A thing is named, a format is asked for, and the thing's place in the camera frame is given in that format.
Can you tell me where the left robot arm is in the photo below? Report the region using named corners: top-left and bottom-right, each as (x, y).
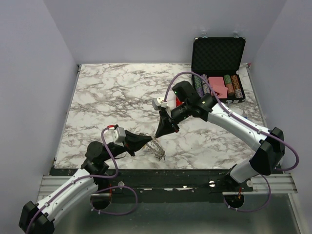
top-left (19, 125), bottom-right (153, 234)

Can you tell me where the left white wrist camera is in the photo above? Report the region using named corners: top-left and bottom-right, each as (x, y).
top-left (112, 127), bottom-right (126, 145)

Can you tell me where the black poker chip case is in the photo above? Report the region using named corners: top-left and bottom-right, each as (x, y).
top-left (191, 37), bottom-right (246, 103)

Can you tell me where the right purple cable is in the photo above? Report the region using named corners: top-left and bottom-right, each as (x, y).
top-left (162, 71), bottom-right (300, 212)

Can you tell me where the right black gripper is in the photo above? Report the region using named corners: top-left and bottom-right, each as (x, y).
top-left (155, 101), bottom-right (191, 138)

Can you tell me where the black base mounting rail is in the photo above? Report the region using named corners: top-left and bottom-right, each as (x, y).
top-left (87, 168), bottom-right (254, 203)

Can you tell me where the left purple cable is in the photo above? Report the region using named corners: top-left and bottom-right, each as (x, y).
top-left (25, 125), bottom-right (138, 234)

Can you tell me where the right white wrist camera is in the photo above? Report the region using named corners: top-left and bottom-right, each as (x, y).
top-left (152, 97), bottom-right (170, 111)

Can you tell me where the pink playing cards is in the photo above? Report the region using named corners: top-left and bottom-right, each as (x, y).
top-left (208, 77), bottom-right (228, 99)

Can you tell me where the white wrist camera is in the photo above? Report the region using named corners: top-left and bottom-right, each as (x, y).
top-left (152, 97), bottom-right (170, 111)
top-left (112, 127), bottom-right (126, 145)

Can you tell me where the purple cable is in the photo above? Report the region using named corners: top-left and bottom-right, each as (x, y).
top-left (25, 125), bottom-right (138, 234)
top-left (162, 71), bottom-right (300, 212)

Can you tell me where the red glitter microphone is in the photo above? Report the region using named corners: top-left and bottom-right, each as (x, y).
top-left (175, 97), bottom-right (183, 107)

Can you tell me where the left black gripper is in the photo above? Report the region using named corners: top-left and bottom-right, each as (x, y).
top-left (102, 129), bottom-right (152, 162)

